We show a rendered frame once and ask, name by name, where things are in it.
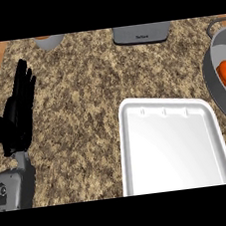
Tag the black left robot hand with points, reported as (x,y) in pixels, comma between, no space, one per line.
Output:
(19,106)

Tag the white tray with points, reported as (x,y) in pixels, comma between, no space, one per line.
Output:
(173,147)

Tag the dark grey appliance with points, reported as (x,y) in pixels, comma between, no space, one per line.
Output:
(142,33)

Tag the grey pot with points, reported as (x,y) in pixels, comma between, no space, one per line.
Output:
(221,71)

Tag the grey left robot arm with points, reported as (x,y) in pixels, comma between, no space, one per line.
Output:
(14,184)

